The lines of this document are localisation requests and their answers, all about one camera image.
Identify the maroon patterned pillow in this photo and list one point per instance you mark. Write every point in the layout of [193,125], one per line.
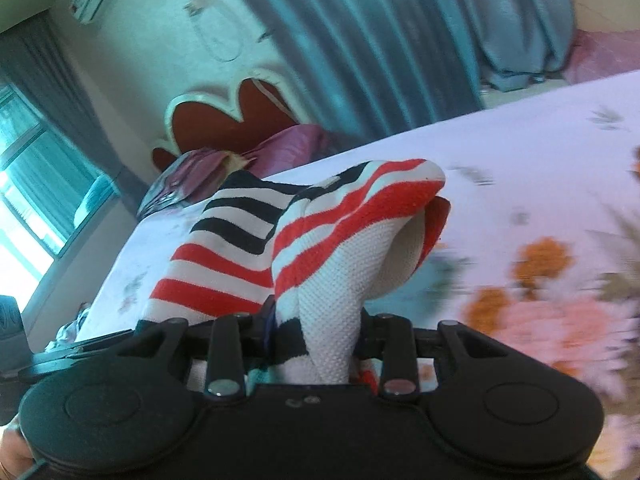
[190,180]

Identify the wall socket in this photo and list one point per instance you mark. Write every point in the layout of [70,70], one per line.
[197,4]

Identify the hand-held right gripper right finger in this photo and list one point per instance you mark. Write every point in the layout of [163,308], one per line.
[372,334]

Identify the red black white striped sock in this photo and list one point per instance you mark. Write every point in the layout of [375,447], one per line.
[340,270]
[225,240]

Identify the grey curtain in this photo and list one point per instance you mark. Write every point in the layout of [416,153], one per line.
[65,85]

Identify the window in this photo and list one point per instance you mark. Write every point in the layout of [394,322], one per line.
[40,175]

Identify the pink bedding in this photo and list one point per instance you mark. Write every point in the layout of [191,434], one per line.
[605,57]

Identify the person's left hand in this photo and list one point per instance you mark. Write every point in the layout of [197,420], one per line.
[12,447]

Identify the white floral bed sheet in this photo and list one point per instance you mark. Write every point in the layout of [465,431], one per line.
[525,160]

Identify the red scalloped headboard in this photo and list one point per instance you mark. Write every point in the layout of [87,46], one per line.
[260,105]

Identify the blue curtain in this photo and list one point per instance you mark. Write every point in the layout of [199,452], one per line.
[375,35]

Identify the pink pillow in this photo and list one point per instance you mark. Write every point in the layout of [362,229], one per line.
[290,147]

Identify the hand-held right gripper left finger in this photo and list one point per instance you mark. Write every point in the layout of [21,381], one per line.
[260,336]

